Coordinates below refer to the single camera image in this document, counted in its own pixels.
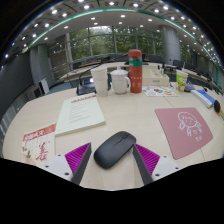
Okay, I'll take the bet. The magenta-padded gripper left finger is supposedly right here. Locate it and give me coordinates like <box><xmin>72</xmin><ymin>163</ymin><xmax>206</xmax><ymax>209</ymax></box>
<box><xmin>42</xmin><ymin>142</ymin><xmax>93</xmax><ymax>186</ymax></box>

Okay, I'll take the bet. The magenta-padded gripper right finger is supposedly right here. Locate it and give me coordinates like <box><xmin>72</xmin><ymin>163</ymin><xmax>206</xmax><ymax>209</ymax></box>
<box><xmin>132</xmin><ymin>143</ymin><xmax>183</xmax><ymax>186</ymax></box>

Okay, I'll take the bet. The black computer mouse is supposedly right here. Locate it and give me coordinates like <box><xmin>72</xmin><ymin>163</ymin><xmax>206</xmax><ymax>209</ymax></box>
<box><xmin>93</xmin><ymin>130</ymin><xmax>137</xmax><ymax>170</ymax></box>

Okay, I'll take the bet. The pink mouse pad with drawing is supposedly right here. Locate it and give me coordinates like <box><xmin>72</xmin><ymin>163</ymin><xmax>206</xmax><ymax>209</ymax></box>
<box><xmin>154</xmin><ymin>106</ymin><xmax>214</xmax><ymax>161</ymax></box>

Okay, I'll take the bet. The red and white magazine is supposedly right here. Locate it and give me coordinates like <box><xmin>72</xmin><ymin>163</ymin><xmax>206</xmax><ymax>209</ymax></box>
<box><xmin>20</xmin><ymin>123</ymin><xmax>57</xmax><ymax>167</ymax></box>

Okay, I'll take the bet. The white printed booklet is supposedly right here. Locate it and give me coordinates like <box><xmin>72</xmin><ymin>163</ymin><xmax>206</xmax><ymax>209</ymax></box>
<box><xmin>54</xmin><ymin>92</ymin><xmax>107</xmax><ymax>137</ymax></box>

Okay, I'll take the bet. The colourful sticker sheet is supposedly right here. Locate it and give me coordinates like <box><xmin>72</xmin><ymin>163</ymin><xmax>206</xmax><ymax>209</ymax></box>
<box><xmin>142</xmin><ymin>85</ymin><xmax>179</xmax><ymax>98</ymax></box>

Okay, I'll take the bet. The black gooseneck desk microphone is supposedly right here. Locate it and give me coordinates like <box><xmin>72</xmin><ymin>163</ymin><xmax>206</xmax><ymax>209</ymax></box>
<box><xmin>75</xmin><ymin>63</ymin><xmax>113</xmax><ymax>97</ymax></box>

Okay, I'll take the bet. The grey box monitor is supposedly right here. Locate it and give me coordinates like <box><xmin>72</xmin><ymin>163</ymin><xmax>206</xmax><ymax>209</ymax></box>
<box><xmin>32</xmin><ymin>85</ymin><xmax>42</xmax><ymax>99</ymax></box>

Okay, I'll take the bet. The white floor-standing unit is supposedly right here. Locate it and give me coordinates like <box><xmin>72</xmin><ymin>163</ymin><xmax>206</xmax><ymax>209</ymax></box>
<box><xmin>38</xmin><ymin>78</ymin><xmax>51</xmax><ymax>96</ymax></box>

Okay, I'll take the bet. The stack of white paper cups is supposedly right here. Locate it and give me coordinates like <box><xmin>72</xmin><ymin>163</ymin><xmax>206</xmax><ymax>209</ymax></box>
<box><xmin>90</xmin><ymin>67</ymin><xmax>110</xmax><ymax>98</ymax></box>

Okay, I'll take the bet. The white cardboard box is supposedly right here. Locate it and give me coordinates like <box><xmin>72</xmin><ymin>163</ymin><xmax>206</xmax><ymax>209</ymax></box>
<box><xmin>142</xmin><ymin>68</ymin><xmax>171</xmax><ymax>88</ymax></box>

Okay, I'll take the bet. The white lidded ceramic mug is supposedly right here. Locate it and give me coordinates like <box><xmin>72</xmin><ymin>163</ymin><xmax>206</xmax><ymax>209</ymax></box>
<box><xmin>109</xmin><ymin>69</ymin><xmax>131</xmax><ymax>95</ymax></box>

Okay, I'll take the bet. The black desk microphone base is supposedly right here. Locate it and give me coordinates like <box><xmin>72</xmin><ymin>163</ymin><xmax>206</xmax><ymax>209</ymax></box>
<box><xmin>184</xmin><ymin>82</ymin><xmax>196</xmax><ymax>93</ymax></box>

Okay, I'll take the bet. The blue and white book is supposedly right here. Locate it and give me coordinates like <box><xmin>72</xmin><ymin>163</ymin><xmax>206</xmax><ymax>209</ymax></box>
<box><xmin>190</xmin><ymin>88</ymin><xmax>216</xmax><ymax>109</ymax></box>

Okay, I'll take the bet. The long curved conference table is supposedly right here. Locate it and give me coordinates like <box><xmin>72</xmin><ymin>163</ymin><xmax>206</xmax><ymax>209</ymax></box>
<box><xmin>58</xmin><ymin>61</ymin><xmax>214</xmax><ymax>92</ymax></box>

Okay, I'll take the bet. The green and white paper cup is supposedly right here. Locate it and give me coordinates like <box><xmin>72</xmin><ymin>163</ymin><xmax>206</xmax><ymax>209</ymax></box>
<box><xmin>175</xmin><ymin>69</ymin><xmax>189</xmax><ymax>93</ymax></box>

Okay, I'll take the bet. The black and yellow handheld microphone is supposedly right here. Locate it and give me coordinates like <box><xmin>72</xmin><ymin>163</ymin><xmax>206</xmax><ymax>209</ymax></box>
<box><xmin>213</xmin><ymin>99</ymin><xmax>223</xmax><ymax>116</ymax></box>

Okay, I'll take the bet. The red drink bottle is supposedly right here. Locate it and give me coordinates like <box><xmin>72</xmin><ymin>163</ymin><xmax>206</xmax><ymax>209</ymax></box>
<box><xmin>127</xmin><ymin>48</ymin><xmax>144</xmax><ymax>94</ymax></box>

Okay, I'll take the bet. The group of dark chairs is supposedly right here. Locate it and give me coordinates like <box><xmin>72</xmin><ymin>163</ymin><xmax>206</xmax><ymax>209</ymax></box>
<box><xmin>71</xmin><ymin>54</ymin><xmax>222</xmax><ymax>95</ymax></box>

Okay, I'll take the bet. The group of ceiling lights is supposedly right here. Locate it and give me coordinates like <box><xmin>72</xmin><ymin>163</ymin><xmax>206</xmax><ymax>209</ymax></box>
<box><xmin>3</xmin><ymin>0</ymin><xmax>221</xmax><ymax>59</ymax></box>

